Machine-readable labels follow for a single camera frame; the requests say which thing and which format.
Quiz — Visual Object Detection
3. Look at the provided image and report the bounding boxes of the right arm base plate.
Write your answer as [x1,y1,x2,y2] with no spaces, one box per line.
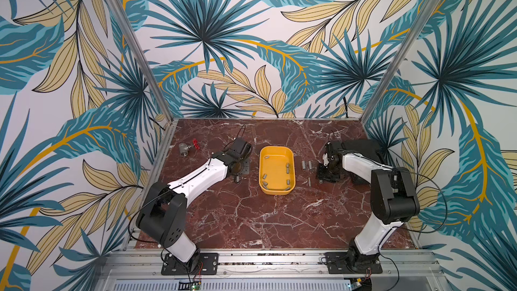
[323,251,383,275]

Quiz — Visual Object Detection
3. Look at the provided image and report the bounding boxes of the yellow plastic storage box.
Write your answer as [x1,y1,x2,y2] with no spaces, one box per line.
[258,145,296,195]

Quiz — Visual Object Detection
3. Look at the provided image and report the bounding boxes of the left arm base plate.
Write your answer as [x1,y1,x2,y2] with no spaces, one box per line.
[161,253,219,278]

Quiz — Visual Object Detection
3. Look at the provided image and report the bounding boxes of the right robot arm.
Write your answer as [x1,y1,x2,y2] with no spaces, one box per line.
[316,139,420,271]

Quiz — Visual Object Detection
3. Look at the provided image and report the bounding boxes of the metal valve red handle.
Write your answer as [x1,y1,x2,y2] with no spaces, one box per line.
[179,139,200,157]

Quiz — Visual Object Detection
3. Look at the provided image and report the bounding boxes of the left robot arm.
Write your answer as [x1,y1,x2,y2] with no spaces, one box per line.
[135,137,253,270]

